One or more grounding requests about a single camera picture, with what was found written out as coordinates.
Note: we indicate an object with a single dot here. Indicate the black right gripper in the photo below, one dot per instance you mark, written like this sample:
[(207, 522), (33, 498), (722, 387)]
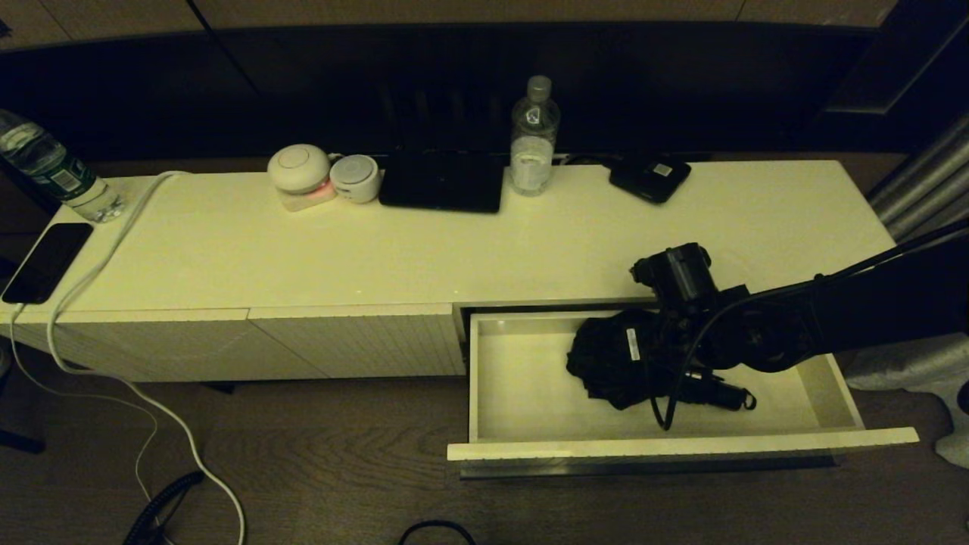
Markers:
[(643, 344)]

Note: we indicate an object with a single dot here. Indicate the black umbrella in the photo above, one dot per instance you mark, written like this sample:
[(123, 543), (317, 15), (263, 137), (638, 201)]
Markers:
[(598, 363)]

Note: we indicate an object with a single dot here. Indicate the white cabinet drawer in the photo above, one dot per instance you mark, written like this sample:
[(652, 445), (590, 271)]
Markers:
[(522, 393)]

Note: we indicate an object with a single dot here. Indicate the white low cabinet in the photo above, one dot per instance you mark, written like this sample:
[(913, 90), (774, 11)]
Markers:
[(303, 257)]

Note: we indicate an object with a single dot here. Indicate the small black labelled router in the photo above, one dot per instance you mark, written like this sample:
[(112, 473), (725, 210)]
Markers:
[(651, 179)]

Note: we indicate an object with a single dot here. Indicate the clear plastic water bottle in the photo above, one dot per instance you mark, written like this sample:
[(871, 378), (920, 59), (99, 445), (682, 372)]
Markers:
[(534, 151)]

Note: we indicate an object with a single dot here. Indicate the black flat rectangular device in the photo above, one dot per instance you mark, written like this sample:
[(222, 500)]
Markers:
[(443, 184)]

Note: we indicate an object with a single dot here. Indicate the white ribbed cabinet door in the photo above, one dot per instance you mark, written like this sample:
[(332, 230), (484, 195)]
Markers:
[(189, 348), (378, 341)]

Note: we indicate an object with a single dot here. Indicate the small white round speaker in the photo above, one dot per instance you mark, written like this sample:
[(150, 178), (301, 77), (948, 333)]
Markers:
[(354, 179)]

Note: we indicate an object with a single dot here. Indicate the white base with pink light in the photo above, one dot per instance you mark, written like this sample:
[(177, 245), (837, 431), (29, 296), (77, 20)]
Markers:
[(309, 200)]

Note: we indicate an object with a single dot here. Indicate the white dome shaped device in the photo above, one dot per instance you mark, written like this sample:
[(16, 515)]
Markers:
[(297, 166)]

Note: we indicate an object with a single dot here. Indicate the black smartphone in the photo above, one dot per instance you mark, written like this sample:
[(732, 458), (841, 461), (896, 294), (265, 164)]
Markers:
[(47, 261)]

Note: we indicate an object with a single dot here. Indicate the green label water bottle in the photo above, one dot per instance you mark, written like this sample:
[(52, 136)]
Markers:
[(45, 163)]

